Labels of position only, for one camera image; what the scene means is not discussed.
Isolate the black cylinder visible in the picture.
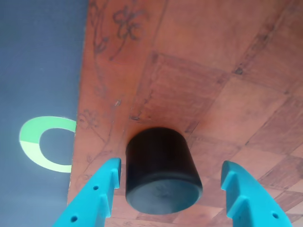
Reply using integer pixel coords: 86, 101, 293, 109
125, 127, 203, 215

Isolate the brown leather chessboard mat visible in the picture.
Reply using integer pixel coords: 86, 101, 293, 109
67, 0, 303, 227

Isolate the green ring sticker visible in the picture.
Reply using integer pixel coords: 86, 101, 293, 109
19, 116, 78, 173

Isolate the turquoise gripper left finger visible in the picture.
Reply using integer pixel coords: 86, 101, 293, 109
52, 157, 122, 227

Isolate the turquoise gripper right finger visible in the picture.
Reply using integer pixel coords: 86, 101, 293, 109
220, 160, 295, 227

